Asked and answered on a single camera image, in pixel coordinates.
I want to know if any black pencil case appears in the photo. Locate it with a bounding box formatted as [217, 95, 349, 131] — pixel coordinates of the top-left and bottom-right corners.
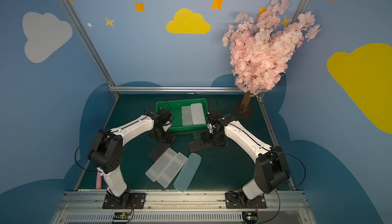
[148, 142, 170, 162]

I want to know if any clear frosted pencil case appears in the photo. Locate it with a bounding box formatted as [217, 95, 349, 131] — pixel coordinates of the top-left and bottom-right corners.
[146, 148, 177, 182]
[156, 153, 187, 188]
[181, 106, 193, 127]

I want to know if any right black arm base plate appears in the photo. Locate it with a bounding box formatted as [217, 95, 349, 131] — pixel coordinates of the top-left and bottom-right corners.
[225, 191, 267, 209]

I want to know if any dark green pencil case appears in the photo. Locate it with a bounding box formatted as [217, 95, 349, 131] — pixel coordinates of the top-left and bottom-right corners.
[192, 129, 204, 141]

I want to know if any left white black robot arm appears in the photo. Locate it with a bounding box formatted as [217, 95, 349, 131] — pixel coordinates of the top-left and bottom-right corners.
[87, 108, 176, 198]

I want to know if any white opaque pencil case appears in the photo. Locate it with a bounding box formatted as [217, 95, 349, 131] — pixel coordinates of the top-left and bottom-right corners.
[190, 103, 206, 125]

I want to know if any dark grey pencil case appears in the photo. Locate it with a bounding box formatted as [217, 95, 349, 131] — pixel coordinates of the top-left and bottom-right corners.
[188, 139, 213, 153]

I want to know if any small circuit board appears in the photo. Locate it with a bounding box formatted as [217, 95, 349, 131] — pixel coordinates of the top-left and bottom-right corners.
[242, 212, 258, 224]
[111, 212, 132, 224]

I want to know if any pink artificial blossom tree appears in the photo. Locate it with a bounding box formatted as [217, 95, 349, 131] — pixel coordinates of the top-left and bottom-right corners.
[222, 0, 321, 118]

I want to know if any right small circuit board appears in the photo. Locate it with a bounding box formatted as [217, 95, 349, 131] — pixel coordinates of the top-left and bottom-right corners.
[242, 212, 258, 224]

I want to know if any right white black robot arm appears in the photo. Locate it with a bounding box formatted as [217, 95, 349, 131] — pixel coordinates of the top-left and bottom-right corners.
[199, 110, 291, 201]

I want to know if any purple pink toy shovel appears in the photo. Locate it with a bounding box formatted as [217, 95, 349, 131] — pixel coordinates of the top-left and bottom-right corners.
[96, 172, 102, 190]

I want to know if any aluminium back frame bar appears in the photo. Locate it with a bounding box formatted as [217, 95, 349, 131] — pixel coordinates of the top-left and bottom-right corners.
[108, 86, 242, 93]

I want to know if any aluminium front rail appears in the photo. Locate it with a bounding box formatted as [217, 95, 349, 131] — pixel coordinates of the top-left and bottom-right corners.
[51, 190, 316, 224]

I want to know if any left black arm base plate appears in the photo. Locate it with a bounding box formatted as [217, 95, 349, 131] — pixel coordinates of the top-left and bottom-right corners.
[102, 191, 146, 210]

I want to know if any light teal frosted pencil case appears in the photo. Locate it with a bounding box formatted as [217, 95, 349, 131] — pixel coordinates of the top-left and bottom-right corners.
[174, 153, 202, 192]

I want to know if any left small circuit board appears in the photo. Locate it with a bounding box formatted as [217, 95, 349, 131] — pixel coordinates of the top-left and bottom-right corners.
[111, 212, 132, 224]

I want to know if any aluminium frame post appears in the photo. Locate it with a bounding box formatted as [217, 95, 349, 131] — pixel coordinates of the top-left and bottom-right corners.
[59, 0, 115, 88]
[287, 0, 319, 26]

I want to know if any green plastic storage tray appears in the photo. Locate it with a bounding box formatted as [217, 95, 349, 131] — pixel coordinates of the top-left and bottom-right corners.
[156, 98, 208, 132]

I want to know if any left aluminium frame post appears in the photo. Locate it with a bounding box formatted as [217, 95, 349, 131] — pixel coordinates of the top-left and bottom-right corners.
[59, 0, 115, 88]

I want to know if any right aluminium frame post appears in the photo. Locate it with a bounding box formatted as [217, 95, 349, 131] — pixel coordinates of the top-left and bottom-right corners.
[287, 0, 319, 26]

